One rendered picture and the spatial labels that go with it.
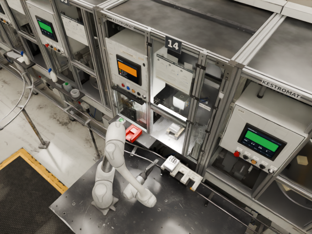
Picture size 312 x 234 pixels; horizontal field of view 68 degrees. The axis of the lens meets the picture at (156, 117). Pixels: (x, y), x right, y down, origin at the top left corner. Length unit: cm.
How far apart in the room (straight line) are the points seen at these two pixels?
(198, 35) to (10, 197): 284
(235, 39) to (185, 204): 146
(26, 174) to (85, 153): 76
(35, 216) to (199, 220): 190
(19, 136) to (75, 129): 80
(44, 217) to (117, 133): 179
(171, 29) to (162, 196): 146
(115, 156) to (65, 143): 210
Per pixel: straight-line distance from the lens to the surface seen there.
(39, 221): 318
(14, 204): 340
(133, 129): 235
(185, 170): 222
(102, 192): 206
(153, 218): 223
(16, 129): 410
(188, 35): 163
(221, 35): 168
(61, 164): 345
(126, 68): 191
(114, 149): 156
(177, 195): 231
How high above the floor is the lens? 281
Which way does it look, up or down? 49 degrees down
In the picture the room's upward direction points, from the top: 1 degrees clockwise
